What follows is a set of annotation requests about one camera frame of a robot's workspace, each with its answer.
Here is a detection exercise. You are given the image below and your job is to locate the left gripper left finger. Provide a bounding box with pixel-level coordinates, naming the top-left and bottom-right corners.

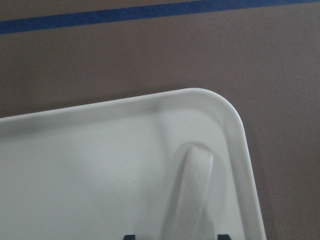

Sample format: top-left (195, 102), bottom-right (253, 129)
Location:
top-left (124, 234), bottom-right (136, 240)

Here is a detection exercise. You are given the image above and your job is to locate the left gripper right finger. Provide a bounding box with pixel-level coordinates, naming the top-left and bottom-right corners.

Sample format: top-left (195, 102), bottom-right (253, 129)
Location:
top-left (217, 234), bottom-right (230, 240)

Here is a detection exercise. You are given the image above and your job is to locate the white ceramic spoon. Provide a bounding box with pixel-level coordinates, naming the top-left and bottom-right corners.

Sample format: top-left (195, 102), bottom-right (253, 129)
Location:
top-left (162, 144), bottom-right (214, 240)

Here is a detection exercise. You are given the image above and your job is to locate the white plastic tray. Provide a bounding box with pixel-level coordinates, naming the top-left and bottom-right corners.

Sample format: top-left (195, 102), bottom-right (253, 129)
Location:
top-left (0, 88), bottom-right (266, 240)

